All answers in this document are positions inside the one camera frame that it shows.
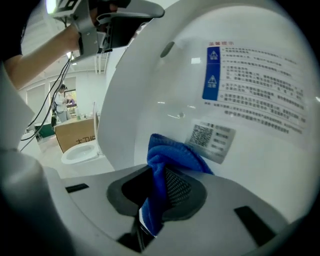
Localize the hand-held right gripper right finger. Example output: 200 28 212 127
149 167 295 256

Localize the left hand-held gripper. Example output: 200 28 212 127
46 0 166 65

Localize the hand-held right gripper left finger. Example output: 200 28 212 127
42 163 154 241

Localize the white toilet lid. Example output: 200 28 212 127
96 0 319 182

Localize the blue microfibre cloth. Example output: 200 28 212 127
138 133 215 237

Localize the person's left forearm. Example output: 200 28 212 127
4 23 81 91

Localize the grey rubber lid bumper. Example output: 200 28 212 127
159 41 176 58

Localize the small white toilet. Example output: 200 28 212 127
60 100 105 166

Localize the person's left hand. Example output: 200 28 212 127
89 1 119 28

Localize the brown cardboard box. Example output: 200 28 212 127
53 117 98 154

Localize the green box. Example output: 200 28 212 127
34 122 56 145

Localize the grey code sticker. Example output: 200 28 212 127
184 119 237 165

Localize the black shirt sleeve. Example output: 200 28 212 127
0 0 32 62

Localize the blue white warning sticker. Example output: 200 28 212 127
201 39 307 136

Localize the black cable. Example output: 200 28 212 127
19 56 75 152
24 51 74 131

